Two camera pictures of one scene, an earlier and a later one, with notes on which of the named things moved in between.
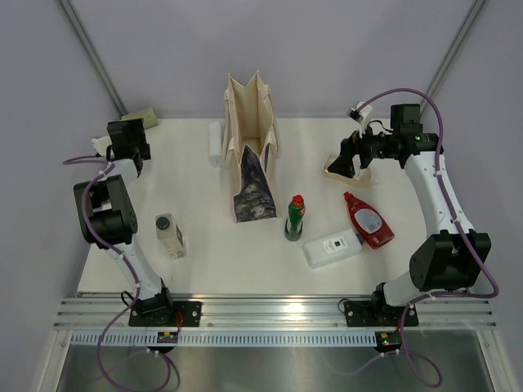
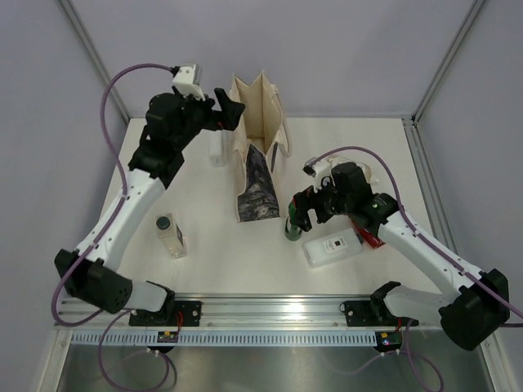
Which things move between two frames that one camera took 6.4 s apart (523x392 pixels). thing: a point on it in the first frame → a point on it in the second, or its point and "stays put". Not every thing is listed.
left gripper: [137, 132] → [230, 110]
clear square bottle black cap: [168, 233] stays put
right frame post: [451, 54] stays put
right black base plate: [378, 314] stays put
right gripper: [343, 165] → [306, 199]
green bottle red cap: [294, 222] stays put
